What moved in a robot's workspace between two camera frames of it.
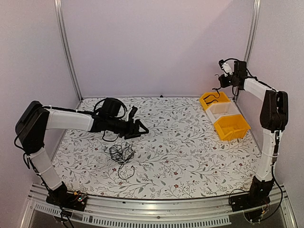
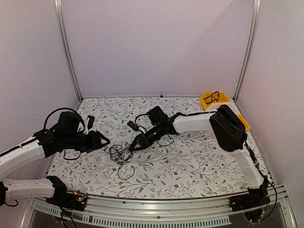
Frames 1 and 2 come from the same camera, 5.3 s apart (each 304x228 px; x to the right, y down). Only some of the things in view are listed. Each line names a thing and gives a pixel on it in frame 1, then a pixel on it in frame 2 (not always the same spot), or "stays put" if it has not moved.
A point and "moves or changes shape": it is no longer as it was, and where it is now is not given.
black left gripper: [130, 130] -> [95, 143]
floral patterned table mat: [183, 156] stays put
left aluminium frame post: [58, 5] stays put
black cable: [216, 97] moves or changes shape
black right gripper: [223, 84] -> [141, 138]
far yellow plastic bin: [207, 98] stays put
